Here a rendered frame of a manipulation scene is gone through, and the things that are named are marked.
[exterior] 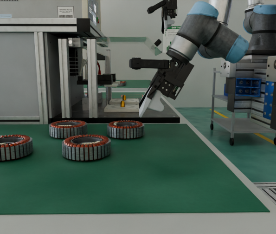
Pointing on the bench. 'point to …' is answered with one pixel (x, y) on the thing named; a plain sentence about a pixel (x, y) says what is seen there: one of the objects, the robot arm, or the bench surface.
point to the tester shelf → (44, 27)
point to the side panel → (14, 79)
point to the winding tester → (40, 9)
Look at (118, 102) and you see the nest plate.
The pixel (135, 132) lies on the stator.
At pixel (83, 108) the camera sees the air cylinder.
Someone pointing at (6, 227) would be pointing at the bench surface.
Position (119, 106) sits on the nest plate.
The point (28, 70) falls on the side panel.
